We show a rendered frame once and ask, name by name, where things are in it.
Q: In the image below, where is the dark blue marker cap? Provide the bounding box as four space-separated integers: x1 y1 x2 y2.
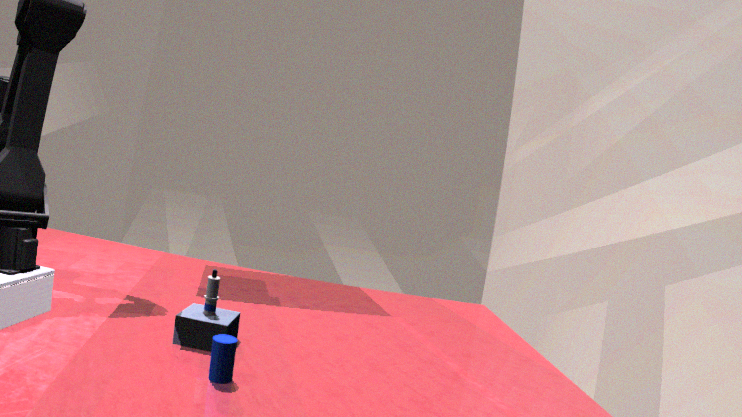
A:
208 334 238 384

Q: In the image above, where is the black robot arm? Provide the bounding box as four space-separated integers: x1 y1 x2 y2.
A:
0 0 87 276

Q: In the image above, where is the grey marker with blue band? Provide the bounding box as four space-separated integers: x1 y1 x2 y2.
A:
204 269 220 316

